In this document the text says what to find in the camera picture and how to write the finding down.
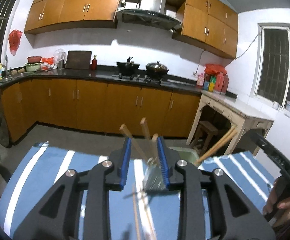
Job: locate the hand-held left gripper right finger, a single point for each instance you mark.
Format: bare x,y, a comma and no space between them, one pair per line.
161,156

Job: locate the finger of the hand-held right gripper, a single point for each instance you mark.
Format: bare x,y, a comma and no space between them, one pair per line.
269,148

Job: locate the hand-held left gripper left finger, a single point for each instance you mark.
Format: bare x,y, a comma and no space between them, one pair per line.
127,156

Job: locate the green perforated chopstick holder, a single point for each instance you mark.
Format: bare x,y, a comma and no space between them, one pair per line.
154,177

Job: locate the person's right hand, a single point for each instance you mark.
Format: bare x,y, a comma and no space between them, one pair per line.
284,205

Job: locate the white cup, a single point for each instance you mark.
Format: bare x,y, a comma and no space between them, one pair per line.
275,105

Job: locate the old white side table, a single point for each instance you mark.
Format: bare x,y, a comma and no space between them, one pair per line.
244,111

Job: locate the wooden stool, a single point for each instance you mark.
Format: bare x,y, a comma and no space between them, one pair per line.
206,130

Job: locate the wooden lower kitchen cabinets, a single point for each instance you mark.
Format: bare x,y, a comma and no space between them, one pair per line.
92,105

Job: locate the wooden kitchen cabinets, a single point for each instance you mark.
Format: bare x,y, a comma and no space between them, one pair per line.
85,5
92,105

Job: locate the blue white striped tablecloth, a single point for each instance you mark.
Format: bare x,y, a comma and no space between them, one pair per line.
60,170

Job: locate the gas stove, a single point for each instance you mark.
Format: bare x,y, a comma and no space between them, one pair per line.
140,78

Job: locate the red boxes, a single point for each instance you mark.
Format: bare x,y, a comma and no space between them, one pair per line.
222,83

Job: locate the teal carton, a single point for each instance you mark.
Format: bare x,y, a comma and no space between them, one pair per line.
205,85

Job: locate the black kitchen countertop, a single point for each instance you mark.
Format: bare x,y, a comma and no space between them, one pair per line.
105,74

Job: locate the pink bottle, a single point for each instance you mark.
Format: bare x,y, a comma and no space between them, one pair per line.
200,80

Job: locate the green yellow carton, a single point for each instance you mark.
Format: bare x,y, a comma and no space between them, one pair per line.
211,84

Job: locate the black wok with lid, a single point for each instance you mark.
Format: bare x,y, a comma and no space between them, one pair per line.
157,68

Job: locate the black wok with ladle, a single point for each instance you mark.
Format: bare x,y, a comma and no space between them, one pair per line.
128,67

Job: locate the red bag over boxes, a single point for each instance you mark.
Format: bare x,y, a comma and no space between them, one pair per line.
216,68

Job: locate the red bottle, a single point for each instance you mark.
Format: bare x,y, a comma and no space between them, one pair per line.
94,64

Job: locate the dark wooden cutting board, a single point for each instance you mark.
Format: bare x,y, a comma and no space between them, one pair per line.
78,60

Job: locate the steel cup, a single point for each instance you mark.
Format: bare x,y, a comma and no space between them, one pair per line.
61,65

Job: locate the clear plastic bag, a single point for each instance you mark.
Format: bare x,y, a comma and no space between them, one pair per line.
60,54

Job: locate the red plastic bag on counter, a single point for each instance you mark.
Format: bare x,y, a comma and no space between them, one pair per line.
47,60

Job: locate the red basin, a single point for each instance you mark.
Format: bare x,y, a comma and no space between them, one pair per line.
34,59

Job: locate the potato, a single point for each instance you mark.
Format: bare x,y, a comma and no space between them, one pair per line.
22,70
15,72

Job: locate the metal faucet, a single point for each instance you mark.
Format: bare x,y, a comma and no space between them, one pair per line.
7,66

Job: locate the steel range hood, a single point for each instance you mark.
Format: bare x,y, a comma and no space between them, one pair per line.
152,1

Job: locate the wooden upper kitchen cabinets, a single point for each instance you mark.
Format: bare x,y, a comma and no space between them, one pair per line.
85,5

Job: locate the barred window with white frame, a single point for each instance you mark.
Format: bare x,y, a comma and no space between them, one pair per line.
272,62

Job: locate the red plastic bag on wall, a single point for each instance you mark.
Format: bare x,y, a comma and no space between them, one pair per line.
15,40

